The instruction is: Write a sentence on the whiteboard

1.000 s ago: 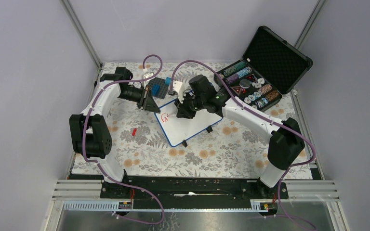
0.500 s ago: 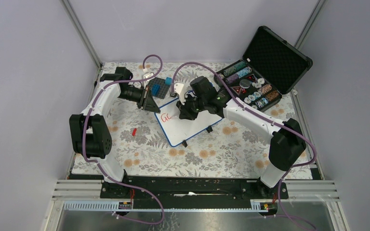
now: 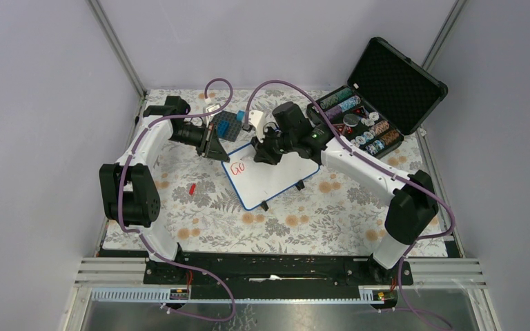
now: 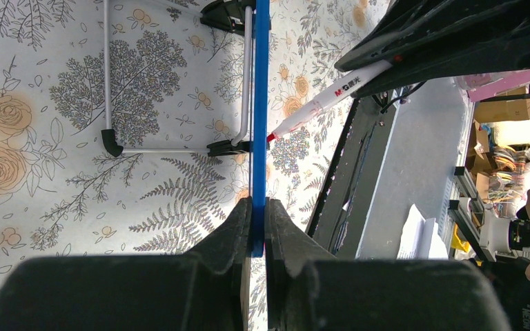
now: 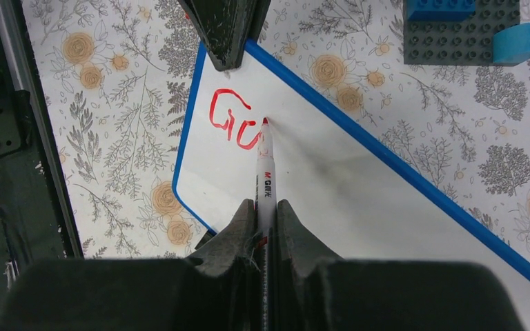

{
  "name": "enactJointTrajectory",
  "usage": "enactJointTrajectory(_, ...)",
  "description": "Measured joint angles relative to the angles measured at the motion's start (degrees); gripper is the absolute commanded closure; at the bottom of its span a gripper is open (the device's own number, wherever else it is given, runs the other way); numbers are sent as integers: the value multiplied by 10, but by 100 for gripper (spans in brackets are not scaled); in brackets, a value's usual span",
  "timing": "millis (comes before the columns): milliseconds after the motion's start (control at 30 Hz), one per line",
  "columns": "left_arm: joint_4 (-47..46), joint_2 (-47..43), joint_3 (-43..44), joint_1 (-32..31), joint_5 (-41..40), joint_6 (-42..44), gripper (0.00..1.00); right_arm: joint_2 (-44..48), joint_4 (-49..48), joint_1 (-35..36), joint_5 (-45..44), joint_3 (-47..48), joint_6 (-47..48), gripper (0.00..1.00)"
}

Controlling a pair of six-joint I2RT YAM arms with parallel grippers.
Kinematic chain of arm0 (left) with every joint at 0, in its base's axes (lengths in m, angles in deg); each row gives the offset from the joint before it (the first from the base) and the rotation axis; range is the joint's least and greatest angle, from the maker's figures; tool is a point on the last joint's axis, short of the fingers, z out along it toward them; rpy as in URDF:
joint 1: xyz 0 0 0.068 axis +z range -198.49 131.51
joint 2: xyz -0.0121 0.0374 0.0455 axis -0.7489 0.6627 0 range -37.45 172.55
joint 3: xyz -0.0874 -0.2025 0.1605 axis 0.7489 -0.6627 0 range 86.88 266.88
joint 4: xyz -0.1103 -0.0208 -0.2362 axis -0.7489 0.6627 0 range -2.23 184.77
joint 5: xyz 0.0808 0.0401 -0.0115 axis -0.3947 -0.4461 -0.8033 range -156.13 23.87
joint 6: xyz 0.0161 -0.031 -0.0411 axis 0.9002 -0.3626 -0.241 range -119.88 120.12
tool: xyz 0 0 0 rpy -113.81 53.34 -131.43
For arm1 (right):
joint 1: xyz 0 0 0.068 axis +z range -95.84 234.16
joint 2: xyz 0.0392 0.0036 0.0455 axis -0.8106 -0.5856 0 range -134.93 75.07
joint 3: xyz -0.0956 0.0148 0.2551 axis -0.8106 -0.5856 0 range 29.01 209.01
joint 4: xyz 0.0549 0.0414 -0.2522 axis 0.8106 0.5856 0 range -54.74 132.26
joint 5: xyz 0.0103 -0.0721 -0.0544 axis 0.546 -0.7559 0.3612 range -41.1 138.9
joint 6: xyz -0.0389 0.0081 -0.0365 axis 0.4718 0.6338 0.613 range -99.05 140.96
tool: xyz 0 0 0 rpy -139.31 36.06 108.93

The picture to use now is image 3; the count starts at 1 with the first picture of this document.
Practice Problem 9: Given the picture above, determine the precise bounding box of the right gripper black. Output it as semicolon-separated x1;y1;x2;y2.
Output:
251;124;297;166

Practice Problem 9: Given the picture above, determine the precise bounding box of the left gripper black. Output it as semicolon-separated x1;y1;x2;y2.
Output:
170;121;230;162

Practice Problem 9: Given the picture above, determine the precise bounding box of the blue framed whiteboard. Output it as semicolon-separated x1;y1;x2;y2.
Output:
221;143;320;211

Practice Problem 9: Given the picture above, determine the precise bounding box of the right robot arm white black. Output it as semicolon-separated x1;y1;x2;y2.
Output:
244;102;439;284

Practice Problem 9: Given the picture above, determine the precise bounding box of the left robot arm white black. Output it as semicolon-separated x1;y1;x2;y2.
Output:
99;96;230;283

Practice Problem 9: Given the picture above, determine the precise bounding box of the blue lego brick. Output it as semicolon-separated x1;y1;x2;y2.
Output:
217;121;230;139

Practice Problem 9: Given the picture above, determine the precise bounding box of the dark grey lego baseplate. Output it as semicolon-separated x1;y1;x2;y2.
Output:
210;110;245;142

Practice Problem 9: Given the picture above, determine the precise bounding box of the light blue cube block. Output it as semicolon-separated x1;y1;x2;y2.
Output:
236;110;245;122

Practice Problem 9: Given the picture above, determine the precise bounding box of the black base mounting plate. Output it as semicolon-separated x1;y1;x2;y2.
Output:
144;252;413;297

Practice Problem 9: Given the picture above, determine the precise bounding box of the black poker chip case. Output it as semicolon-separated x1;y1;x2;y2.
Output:
306;37;448;159

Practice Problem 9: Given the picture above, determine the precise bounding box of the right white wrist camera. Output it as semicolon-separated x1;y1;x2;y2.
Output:
247;110;266;143

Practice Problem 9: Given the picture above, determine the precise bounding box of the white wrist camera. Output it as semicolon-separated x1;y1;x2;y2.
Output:
203;103;221;124
247;110;266;143

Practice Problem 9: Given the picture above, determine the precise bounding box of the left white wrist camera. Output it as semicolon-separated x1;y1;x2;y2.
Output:
203;103;221;124

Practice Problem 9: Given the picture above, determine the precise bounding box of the whiteboard wire stand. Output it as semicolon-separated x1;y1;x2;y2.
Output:
258;180;305;212

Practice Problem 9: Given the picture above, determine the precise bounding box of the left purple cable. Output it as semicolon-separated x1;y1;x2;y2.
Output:
116;77;239;324

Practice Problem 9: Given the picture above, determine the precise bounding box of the purple cable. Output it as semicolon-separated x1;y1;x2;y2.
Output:
116;77;239;324
244;79;455;331

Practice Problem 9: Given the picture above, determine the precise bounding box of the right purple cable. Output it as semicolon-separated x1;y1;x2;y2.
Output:
244;79;455;331

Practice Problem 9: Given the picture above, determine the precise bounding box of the white slotted cable duct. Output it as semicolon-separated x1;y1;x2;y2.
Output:
90;283;397;305

